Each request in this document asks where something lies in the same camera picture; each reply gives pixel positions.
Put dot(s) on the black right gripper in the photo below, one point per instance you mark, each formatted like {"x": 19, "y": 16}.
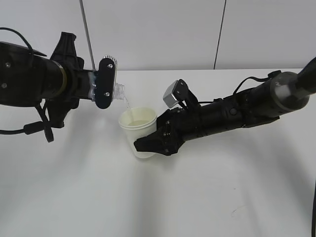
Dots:
{"x": 174, "y": 128}

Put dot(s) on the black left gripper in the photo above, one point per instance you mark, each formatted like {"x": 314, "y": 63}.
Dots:
{"x": 80, "y": 82}

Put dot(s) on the white paper cup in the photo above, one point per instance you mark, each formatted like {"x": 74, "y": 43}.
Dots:
{"x": 137, "y": 123}

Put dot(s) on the clear green-label water bottle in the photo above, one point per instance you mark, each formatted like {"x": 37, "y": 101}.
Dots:
{"x": 118, "y": 91}

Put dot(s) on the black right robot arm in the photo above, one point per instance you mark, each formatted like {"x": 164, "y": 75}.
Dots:
{"x": 278, "y": 94}

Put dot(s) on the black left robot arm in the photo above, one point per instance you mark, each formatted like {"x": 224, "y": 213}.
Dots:
{"x": 27, "y": 77}

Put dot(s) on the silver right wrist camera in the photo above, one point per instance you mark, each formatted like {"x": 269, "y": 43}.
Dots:
{"x": 178, "y": 93}

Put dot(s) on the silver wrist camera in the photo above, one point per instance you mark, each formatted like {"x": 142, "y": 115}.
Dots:
{"x": 178, "y": 93}
{"x": 105, "y": 82}

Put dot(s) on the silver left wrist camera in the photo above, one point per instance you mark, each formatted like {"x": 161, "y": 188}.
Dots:
{"x": 105, "y": 82}

